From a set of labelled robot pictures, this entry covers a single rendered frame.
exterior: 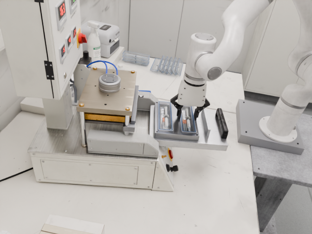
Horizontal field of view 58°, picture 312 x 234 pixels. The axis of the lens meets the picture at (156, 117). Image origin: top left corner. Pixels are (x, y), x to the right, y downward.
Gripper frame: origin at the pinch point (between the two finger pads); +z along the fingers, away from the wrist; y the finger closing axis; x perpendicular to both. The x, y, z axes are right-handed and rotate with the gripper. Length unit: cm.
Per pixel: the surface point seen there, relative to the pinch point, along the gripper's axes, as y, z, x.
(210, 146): -8.6, 6.0, 11.0
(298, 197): -106, 102, -44
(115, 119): 26.7, -3.1, 10.3
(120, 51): 36, 22, -96
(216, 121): -12.8, 4.6, -2.7
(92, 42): 51, 8, -77
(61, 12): 42, -37, 8
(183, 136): 2.0, 2.9, 10.0
